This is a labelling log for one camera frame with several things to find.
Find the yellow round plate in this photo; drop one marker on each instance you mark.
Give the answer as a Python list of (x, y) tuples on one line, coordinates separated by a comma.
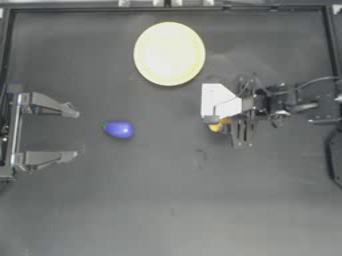
[(169, 53)]

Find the black metal frame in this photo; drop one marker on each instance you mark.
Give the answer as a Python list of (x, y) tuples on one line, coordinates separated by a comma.
[(67, 5)]

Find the brown toy chicken wing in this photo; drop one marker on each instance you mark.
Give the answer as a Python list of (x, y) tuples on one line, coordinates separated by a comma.
[(220, 127)]

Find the gripper white camera mount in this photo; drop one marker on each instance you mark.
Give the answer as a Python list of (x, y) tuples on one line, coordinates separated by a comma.
[(218, 98)]

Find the blue toy eggplant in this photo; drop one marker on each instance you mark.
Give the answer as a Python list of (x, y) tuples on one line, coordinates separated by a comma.
[(119, 129)]

